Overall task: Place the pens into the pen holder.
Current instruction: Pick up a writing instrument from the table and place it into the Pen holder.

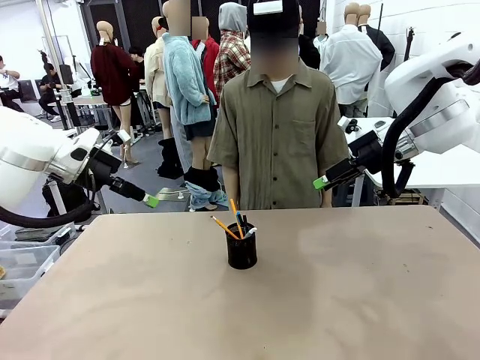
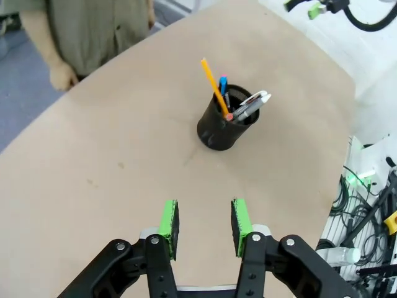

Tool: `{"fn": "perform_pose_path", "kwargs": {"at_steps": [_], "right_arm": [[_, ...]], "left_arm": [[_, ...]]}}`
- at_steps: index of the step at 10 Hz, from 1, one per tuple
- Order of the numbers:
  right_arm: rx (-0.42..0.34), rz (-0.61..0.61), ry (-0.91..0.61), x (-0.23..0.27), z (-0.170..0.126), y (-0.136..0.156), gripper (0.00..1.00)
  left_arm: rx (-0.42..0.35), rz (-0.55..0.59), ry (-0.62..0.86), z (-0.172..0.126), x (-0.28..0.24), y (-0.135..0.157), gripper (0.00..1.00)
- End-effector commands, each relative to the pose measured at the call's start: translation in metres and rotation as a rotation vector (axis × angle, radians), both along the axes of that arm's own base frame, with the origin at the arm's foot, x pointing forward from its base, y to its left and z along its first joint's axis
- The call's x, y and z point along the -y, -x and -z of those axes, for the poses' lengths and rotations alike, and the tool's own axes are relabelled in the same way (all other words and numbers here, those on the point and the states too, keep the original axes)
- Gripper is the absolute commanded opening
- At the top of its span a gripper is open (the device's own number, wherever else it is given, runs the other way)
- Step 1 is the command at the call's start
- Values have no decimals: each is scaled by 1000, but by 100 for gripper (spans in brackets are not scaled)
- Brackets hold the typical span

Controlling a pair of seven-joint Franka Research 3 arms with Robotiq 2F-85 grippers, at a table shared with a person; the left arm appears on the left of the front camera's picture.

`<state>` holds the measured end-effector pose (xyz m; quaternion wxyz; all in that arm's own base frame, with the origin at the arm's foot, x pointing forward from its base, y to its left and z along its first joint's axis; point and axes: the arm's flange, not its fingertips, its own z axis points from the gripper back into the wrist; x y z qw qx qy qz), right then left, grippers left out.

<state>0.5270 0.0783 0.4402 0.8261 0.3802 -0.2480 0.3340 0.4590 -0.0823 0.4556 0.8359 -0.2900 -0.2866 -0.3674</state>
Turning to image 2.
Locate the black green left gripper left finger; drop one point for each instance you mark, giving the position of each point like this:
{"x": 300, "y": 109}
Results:
{"x": 155, "y": 273}

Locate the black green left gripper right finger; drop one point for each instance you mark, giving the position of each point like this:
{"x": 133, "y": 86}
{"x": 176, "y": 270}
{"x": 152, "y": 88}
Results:
{"x": 257, "y": 273}

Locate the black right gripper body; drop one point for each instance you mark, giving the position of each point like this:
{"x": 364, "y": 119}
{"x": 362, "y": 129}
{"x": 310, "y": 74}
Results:
{"x": 336, "y": 4}

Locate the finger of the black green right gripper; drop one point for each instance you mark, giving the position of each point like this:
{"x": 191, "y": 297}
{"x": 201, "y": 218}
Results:
{"x": 290, "y": 3}
{"x": 314, "y": 10}

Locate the black marker with blue cap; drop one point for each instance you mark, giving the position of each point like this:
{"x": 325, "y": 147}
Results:
{"x": 223, "y": 84}

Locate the silver white pen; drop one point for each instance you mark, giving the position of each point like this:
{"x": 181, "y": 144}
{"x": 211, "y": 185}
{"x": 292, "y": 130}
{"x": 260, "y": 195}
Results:
{"x": 254, "y": 105}

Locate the person's right forearm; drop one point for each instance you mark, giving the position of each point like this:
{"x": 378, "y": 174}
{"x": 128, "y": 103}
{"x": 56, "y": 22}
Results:
{"x": 38, "y": 40}

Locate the black mesh pen holder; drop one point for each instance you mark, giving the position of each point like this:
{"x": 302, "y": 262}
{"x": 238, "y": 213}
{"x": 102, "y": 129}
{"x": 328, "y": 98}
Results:
{"x": 217, "y": 136}

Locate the person's left hand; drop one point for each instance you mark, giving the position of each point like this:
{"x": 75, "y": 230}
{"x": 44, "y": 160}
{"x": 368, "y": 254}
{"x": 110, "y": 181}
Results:
{"x": 151, "y": 17}

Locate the person's right hand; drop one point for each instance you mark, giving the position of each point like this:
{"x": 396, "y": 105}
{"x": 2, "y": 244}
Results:
{"x": 62, "y": 77}

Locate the clear plastic water bottle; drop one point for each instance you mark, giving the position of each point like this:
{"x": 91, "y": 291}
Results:
{"x": 341, "y": 256}

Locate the yellow pencil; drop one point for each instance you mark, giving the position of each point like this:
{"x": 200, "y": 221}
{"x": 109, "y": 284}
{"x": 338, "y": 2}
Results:
{"x": 212, "y": 82}

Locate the white device with green light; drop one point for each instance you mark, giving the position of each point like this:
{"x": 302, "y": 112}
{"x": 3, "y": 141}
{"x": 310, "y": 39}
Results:
{"x": 361, "y": 177}

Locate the yellow clamp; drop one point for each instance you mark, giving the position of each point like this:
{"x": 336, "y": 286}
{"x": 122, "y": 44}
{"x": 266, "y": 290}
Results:
{"x": 391, "y": 222}

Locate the person in olive shirt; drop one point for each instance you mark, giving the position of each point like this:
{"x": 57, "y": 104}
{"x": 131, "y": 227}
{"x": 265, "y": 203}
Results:
{"x": 87, "y": 31}

